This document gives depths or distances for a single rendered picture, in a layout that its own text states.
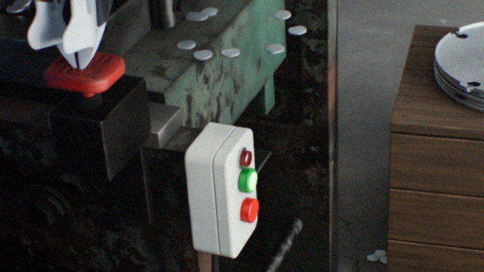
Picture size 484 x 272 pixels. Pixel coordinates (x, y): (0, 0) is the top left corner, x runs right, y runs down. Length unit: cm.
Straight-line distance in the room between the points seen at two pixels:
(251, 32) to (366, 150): 90
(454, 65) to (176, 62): 67
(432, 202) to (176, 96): 67
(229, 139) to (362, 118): 128
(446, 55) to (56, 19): 95
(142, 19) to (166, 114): 20
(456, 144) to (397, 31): 114
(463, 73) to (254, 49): 46
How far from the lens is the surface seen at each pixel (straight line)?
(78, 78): 93
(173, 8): 124
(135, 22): 122
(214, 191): 103
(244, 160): 103
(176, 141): 106
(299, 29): 122
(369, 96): 239
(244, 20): 130
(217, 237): 107
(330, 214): 164
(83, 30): 91
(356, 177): 209
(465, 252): 174
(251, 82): 136
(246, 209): 107
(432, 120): 161
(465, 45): 178
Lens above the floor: 117
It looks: 32 degrees down
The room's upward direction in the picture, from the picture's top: 4 degrees counter-clockwise
